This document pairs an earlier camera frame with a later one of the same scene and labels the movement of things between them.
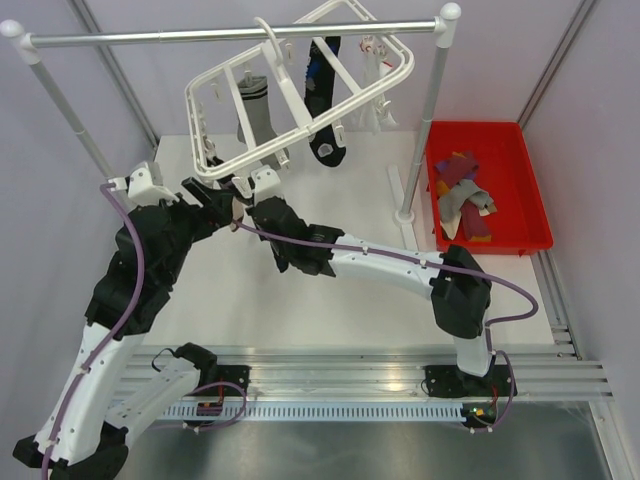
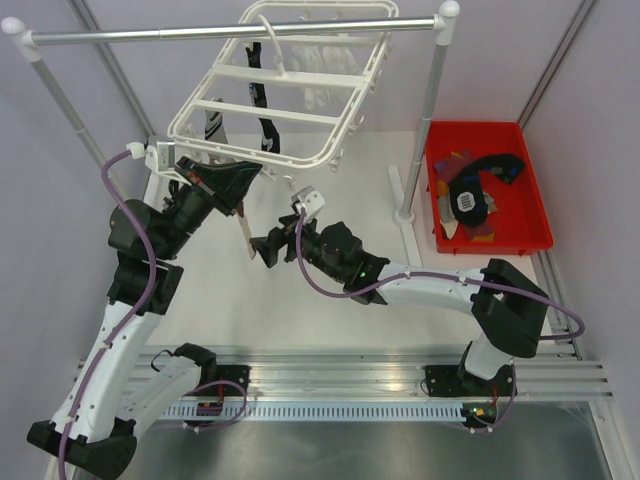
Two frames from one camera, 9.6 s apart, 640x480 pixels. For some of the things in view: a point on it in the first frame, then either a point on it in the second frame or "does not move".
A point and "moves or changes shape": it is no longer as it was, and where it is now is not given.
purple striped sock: x=451 y=171 does not move
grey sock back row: x=255 y=100 → x=215 y=126
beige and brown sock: x=451 y=228 does not move
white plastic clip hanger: x=277 y=97 moves or changes shape
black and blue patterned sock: x=318 y=90 → x=270 y=140
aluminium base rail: x=377 y=373 does not move
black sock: x=276 y=216 → x=467 y=197
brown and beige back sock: x=237 y=212 moves or changes shape
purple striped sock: x=473 y=224 does not move
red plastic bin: x=507 y=170 does not move
